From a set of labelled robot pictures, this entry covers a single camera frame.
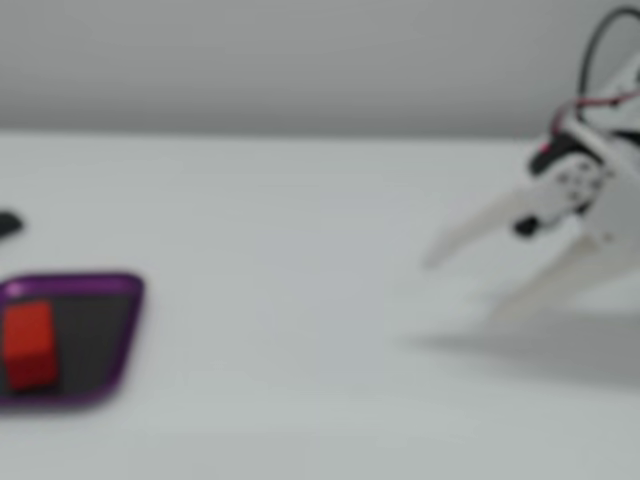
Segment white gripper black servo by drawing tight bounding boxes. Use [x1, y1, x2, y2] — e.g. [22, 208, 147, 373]
[421, 56, 640, 324]

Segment red textured cube block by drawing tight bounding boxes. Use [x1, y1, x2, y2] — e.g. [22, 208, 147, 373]
[2, 299, 61, 392]

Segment purple metal tray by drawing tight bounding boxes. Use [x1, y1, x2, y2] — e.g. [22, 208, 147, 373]
[0, 271, 146, 414]

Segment black rounded object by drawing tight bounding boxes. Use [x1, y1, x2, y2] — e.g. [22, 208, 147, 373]
[0, 211, 25, 240]

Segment red white servo wires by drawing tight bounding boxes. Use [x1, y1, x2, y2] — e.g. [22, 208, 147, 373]
[549, 91, 640, 137]

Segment black looped cable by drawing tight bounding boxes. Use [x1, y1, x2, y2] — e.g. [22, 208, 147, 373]
[577, 7, 640, 101]

